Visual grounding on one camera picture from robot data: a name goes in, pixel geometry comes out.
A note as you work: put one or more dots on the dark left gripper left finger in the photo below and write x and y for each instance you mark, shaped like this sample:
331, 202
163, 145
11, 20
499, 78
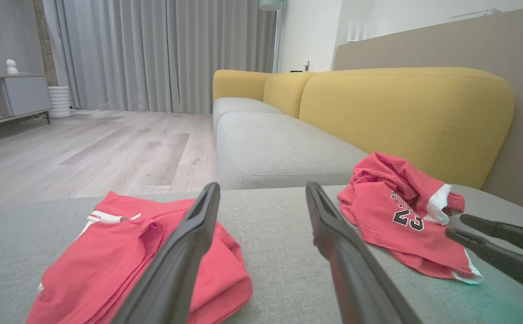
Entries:
171, 274

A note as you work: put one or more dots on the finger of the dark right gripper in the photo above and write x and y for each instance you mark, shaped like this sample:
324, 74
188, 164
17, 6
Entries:
504, 263
513, 236

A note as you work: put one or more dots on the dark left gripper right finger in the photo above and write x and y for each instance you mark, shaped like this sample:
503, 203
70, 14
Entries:
355, 279

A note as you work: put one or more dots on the red shorts white stripes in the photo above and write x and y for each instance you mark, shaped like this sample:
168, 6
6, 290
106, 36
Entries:
99, 270

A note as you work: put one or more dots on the grey sofa seat cushion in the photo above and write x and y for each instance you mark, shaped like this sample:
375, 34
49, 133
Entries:
279, 153
239, 105
279, 252

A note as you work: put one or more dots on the yellow sofa backrest cushion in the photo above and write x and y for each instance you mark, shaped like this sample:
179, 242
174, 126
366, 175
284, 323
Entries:
239, 83
283, 92
400, 117

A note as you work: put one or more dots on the white ribbed vase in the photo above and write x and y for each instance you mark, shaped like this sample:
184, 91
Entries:
60, 102

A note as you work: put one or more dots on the grey pleated curtain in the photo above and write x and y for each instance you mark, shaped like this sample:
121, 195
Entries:
153, 54

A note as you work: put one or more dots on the white flat device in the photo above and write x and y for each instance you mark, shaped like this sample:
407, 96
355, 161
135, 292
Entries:
477, 14

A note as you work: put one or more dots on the grey low cabinet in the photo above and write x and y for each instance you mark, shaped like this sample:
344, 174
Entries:
27, 94

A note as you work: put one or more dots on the white slatted ornament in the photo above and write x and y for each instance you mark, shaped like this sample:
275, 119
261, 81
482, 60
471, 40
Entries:
353, 31

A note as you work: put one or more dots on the small white figurine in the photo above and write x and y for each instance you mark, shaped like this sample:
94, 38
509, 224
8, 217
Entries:
12, 67

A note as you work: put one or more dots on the brown textured column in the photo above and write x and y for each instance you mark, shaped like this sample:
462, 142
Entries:
45, 45

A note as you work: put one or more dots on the floor lamp pale shade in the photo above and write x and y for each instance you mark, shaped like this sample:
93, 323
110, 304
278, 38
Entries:
270, 4

